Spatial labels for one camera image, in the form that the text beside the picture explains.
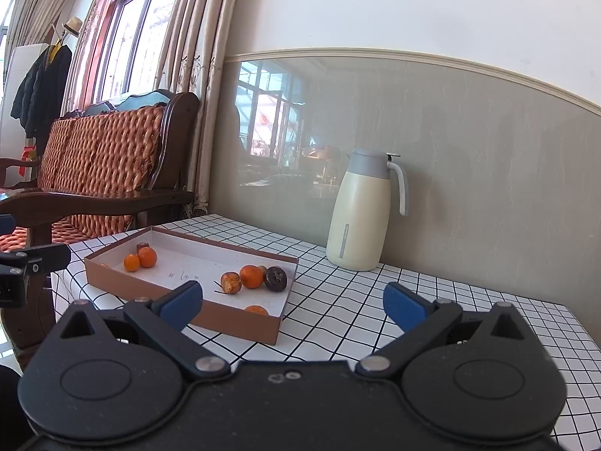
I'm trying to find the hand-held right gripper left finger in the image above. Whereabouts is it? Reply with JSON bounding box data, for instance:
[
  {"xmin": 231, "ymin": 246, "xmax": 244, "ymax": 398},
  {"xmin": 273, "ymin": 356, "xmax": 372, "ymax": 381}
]
[{"xmin": 49, "ymin": 280, "xmax": 232, "ymax": 380}]

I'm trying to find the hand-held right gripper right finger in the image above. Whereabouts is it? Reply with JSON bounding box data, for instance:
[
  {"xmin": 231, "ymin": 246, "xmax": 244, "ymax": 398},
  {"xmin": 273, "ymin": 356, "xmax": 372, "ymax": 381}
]
[{"xmin": 355, "ymin": 282, "xmax": 536, "ymax": 377}]

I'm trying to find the brown cardboard box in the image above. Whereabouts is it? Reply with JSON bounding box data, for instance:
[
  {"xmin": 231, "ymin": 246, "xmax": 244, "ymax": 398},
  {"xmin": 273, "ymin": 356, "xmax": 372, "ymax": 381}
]
[{"xmin": 83, "ymin": 225, "xmax": 300, "ymax": 346}]

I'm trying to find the dark brown fruit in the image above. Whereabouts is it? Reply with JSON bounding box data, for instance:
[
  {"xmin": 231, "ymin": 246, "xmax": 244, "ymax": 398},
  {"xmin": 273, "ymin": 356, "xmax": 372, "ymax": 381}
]
[{"xmin": 264, "ymin": 266, "xmax": 288, "ymax": 292}]

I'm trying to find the white checked tablecloth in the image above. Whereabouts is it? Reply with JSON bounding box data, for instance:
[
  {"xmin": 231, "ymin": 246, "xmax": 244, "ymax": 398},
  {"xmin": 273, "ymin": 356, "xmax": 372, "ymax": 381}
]
[{"xmin": 49, "ymin": 213, "xmax": 601, "ymax": 451}]

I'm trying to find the cream thermos jug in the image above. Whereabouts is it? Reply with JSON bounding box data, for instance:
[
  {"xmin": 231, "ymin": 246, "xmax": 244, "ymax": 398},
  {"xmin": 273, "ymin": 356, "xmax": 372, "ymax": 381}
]
[{"xmin": 326, "ymin": 148, "xmax": 410, "ymax": 272}]

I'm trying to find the wooden sofa with orange cushions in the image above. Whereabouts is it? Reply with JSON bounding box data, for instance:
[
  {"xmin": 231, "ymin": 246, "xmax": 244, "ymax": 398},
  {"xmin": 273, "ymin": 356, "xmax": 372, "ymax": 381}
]
[{"xmin": 0, "ymin": 89, "xmax": 201, "ymax": 372}]

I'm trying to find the black coat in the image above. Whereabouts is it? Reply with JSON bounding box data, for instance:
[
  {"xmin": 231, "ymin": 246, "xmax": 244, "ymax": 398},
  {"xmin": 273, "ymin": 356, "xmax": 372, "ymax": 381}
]
[{"xmin": 10, "ymin": 43, "xmax": 73, "ymax": 151}]

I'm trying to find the white cabinet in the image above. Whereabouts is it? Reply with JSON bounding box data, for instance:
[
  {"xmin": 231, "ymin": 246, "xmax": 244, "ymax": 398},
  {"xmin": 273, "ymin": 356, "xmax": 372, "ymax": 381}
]
[{"xmin": 0, "ymin": 44, "xmax": 50, "ymax": 160}]

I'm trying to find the window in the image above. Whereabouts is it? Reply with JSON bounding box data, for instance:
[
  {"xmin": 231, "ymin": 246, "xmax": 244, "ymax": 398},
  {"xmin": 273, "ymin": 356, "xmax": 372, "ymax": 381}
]
[{"xmin": 87, "ymin": 0, "xmax": 189, "ymax": 104}]

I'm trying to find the beige patterned curtain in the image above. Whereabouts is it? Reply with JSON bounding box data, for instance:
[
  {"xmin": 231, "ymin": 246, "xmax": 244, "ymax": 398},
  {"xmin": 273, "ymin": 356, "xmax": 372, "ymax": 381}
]
[{"xmin": 157, "ymin": 0, "xmax": 245, "ymax": 219}]

